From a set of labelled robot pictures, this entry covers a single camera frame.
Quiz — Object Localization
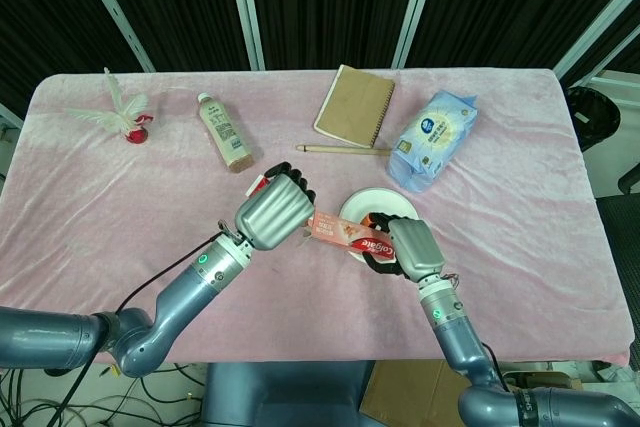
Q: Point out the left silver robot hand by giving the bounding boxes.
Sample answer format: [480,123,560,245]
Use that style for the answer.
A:
[233,161,318,252]

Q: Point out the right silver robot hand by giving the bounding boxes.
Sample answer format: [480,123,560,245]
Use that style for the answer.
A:
[360,211,447,284]

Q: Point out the red Colgate toothpaste box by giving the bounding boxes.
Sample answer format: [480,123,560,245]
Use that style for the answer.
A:
[299,210,399,261]

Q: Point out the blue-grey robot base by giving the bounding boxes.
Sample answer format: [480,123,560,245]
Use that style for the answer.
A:
[199,360,374,427]

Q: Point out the white round plate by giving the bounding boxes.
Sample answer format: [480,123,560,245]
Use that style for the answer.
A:
[339,187,417,264]

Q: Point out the brown cardboard box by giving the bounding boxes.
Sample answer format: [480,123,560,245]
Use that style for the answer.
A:
[359,359,482,427]

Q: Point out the beige milk tea bottle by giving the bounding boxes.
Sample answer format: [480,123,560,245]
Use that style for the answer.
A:
[196,92,255,174]

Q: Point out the wooden pen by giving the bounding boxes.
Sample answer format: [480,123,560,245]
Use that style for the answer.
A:
[295,142,393,157]

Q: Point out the blue tissue pack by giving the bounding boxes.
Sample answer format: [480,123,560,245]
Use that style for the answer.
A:
[385,90,480,194]

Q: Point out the brown spiral notebook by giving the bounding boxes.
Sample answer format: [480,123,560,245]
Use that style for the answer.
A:
[313,64,397,149]

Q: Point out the pink table cloth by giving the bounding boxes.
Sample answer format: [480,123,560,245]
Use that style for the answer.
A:
[0,68,633,366]

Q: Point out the white bird figurine red base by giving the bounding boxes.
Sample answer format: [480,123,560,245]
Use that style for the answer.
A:
[64,66,157,146]

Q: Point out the black office chair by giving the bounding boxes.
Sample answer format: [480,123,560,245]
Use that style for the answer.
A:
[594,146,640,308]

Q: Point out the black waste bin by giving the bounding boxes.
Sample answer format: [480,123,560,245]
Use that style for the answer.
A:
[564,85,622,152]

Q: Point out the white side table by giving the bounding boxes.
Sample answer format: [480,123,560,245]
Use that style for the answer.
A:
[567,69,640,198]

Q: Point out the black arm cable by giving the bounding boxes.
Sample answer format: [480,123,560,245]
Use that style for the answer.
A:
[115,239,224,313]

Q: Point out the white frame post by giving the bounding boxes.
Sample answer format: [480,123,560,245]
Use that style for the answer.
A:
[389,0,440,69]
[551,0,640,79]
[224,0,267,71]
[68,0,157,74]

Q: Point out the black floor cables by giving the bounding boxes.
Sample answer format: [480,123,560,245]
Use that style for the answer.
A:
[0,361,207,427]

